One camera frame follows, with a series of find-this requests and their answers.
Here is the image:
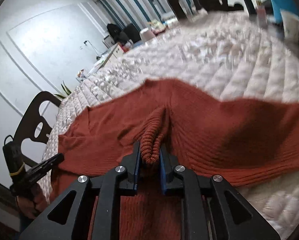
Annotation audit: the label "rust red knit sweater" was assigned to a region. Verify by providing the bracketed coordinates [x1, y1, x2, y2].
[50, 79, 299, 239]

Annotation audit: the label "person left hand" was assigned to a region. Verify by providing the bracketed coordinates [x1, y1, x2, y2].
[16, 184, 48, 220]

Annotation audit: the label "black chair left side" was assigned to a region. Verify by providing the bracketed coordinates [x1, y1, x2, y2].
[13, 90, 63, 168]

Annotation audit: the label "green plant leaves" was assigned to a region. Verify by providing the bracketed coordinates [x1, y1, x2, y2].
[54, 82, 72, 100]

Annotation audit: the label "quilted beige floral table cover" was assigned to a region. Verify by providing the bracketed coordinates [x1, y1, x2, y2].
[38, 11, 299, 240]

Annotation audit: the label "white low cabinet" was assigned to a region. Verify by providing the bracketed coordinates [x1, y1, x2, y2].
[88, 43, 124, 76]

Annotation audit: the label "black backpack left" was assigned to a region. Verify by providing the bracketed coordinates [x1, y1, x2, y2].
[107, 23, 126, 44]

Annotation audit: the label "black speaker box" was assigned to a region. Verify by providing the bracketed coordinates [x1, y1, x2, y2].
[123, 23, 141, 43]

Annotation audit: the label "pink bucket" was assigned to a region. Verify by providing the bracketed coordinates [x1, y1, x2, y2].
[139, 28, 155, 42]

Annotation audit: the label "white paper cup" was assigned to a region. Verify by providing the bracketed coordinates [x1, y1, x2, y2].
[280, 9, 299, 42]

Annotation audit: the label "striped blue white curtains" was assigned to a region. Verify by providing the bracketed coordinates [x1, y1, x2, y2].
[87, 0, 205, 30]

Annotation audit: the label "small pink perfume bottle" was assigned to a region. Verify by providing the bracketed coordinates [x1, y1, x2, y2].
[256, 4, 267, 28]

